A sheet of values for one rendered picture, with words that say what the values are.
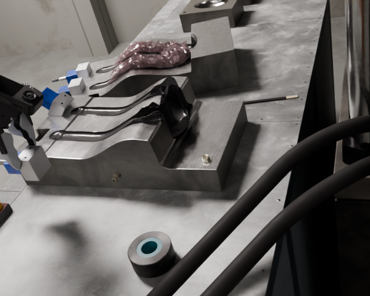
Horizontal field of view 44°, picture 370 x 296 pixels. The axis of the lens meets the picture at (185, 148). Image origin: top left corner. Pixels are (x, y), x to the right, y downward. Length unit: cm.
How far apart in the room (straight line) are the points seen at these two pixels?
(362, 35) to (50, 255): 70
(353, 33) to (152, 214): 50
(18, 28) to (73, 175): 368
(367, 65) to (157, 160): 43
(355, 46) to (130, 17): 335
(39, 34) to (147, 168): 371
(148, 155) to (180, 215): 14
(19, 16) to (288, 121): 375
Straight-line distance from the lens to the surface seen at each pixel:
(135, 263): 82
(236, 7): 174
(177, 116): 108
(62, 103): 122
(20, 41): 475
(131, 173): 100
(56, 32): 450
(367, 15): 84
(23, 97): 88
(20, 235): 106
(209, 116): 108
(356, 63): 88
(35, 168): 98
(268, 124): 112
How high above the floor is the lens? 141
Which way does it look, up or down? 34 degrees down
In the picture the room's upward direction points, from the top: 16 degrees counter-clockwise
